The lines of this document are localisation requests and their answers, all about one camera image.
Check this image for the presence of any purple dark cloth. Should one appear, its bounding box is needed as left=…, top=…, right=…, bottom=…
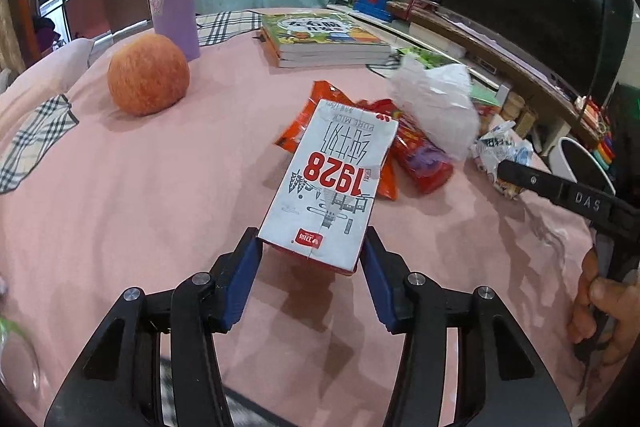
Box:
left=32, top=14, right=63, bottom=52

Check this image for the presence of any orange round fruit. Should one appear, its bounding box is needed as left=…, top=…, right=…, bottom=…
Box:
left=107, top=33, right=191, bottom=116

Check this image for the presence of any white plastic bag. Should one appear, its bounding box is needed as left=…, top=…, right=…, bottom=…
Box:
left=387, top=56, right=481, bottom=162

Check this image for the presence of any green snack packet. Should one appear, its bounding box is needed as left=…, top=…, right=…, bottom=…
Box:
left=397, top=48, right=448, bottom=70

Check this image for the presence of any white edged book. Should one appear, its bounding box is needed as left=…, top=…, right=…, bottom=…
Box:
left=272, top=49, right=393, bottom=68

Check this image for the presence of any rainbow stacking ring toy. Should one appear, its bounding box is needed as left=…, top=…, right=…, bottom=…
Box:
left=587, top=127, right=618, bottom=178

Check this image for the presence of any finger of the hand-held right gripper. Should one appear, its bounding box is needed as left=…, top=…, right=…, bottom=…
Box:
left=497, top=159, right=623, bottom=223

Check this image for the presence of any orange white snack packet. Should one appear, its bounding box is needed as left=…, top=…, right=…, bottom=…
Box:
left=274, top=80, right=398, bottom=201

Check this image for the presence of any white milk carton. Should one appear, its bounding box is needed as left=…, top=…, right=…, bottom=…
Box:
left=257, top=99, right=401, bottom=277

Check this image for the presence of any pale pink pillow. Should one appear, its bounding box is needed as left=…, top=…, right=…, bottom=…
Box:
left=0, top=38, right=96, bottom=108

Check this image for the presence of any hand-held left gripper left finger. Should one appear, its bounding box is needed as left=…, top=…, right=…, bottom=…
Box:
left=44, top=227, right=261, bottom=427

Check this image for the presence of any green cover book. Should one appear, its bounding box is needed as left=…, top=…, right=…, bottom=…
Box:
left=261, top=12, right=392, bottom=58

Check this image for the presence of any white bin with black bag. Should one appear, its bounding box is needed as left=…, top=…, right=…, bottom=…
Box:
left=550, top=137, right=618, bottom=195

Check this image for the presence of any light green box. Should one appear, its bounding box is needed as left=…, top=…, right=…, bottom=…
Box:
left=470, top=84, right=501, bottom=105

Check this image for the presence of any beige patterned curtain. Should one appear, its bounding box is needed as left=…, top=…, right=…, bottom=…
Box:
left=0, top=0, right=26, bottom=72

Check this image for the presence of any white blue wrapper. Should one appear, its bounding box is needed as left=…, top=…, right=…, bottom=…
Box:
left=470, top=121, right=533, bottom=198

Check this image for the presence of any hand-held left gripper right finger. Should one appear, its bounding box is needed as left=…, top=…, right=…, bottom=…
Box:
left=361, top=227, right=573, bottom=427

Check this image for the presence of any white television cabinet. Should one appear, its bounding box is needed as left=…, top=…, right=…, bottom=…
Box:
left=327, top=0, right=618, bottom=168

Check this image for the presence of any person's right hand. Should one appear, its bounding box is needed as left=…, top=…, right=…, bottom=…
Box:
left=569, top=249, right=640, bottom=368

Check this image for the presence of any red snack packet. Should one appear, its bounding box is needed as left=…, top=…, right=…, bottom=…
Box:
left=372, top=99, right=455, bottom=195

